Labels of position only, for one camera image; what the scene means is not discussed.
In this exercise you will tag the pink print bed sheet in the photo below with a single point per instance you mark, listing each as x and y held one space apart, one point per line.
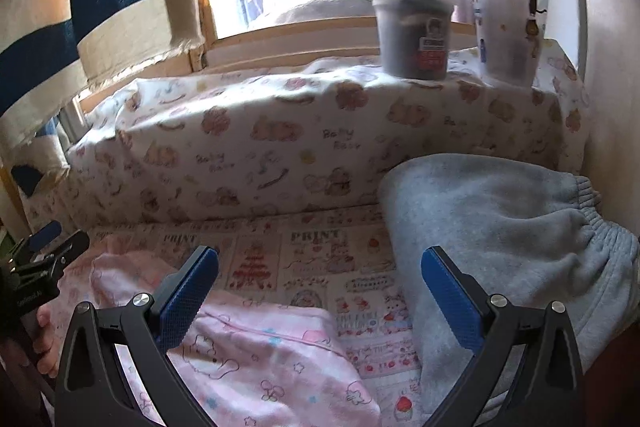
338 261

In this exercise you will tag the white cabinet door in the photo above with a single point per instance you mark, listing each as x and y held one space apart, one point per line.
612 80

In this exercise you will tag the pink cartoon print pants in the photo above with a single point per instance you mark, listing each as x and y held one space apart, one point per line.
247 364

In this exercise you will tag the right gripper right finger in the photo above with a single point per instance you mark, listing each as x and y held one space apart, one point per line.
547 388

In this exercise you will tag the left hand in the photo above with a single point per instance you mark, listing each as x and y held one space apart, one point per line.
46 345

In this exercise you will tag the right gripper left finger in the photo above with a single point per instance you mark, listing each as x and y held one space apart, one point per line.
92 388

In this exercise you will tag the bear print bed bumper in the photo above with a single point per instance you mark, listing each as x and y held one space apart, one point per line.
267 141

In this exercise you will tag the grey folded sweatpants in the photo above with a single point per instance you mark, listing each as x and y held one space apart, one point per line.
522 231

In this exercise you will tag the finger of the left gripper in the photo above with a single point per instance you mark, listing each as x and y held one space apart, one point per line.
27 248
55 256

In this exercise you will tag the white plastic cup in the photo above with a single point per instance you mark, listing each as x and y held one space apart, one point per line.
510 34

